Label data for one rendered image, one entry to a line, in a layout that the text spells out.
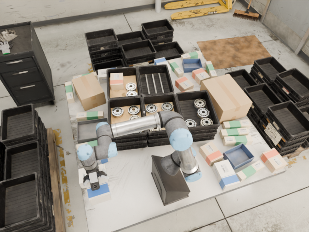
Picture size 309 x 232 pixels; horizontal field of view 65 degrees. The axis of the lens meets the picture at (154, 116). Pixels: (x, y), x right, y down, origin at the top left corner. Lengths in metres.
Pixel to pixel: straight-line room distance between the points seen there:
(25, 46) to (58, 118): 0.94
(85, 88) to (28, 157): 0.88
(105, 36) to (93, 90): 1.46
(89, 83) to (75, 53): 1.90
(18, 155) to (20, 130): 0.25
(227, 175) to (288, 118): 1.22
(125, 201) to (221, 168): 0.77
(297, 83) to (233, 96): 1.23
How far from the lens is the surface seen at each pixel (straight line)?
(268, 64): 3.72
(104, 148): 1.26
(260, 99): 3.18
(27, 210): 2.34
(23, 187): 2.44
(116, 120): 2.14
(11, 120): 2.91
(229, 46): 4.51
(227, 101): 2.28
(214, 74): 2.71
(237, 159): 2.19
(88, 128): 2.29
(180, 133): 1.25
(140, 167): 2.03
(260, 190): 2.95
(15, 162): 2.73
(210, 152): 2.07
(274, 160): 2.21
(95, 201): 1.54
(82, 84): 2.46
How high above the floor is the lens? 2.52
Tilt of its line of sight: 52 degrees down
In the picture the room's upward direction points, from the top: 2 degrees clockwise
